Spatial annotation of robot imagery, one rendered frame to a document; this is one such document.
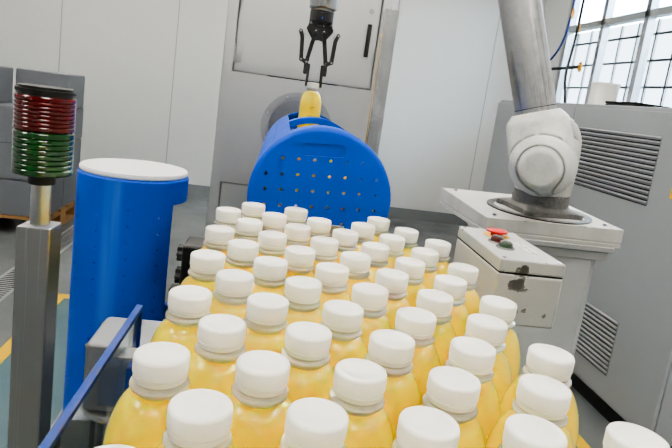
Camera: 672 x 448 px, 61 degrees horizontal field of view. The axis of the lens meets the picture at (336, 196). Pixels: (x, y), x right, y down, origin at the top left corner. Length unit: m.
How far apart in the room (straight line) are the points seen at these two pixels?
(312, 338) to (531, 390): 0.17
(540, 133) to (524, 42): 0.22
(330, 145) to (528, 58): 0.59
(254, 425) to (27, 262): 0.41
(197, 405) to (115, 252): 1.18
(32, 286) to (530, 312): 0.66
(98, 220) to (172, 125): 4.89
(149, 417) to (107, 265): 1.14
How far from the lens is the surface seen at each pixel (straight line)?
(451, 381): 0.45
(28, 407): 0.82
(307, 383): 0.48
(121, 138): 6.50
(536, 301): 0.89
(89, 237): 1.56
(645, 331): 2.79
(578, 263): 1.67
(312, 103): 1.82
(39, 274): 0.75
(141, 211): 1.50
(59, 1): 6.68
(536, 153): 1.40
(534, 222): 1.57
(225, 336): 0.47
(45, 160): 0.70
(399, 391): 0.49
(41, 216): 0.74
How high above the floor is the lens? 1.29
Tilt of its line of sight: 10 degrees down
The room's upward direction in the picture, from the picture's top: 8 degrees clockwise
